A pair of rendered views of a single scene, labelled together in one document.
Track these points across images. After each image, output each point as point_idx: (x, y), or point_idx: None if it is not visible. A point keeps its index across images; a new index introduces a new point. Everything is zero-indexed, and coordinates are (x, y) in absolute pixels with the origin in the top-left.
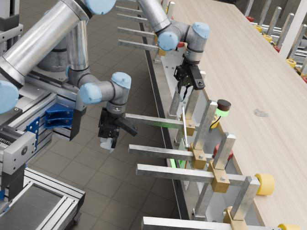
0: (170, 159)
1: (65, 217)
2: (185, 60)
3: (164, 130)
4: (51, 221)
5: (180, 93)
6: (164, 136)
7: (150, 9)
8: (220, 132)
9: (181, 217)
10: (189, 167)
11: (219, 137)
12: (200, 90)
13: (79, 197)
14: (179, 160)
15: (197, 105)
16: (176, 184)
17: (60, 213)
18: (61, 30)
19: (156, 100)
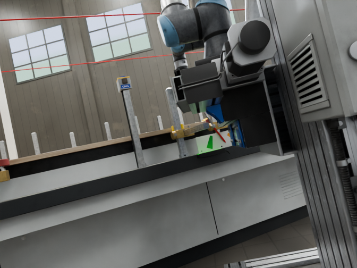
0: (209, 151)
1: (275, 254)
2: (186, 68)
3: (158, 173)
4: (293, 257)
5: None
6: (164, 174)
7: None
8: (186, 127)
9: (251, 152)
10: (225, 132)
11: (171, 146)
12: (98, 161)
13: (236, 262)
14: (207, 149)
15: (106, 175)
16: (226, 155)
17: (275, 259)
18: None
19: (92, 193)
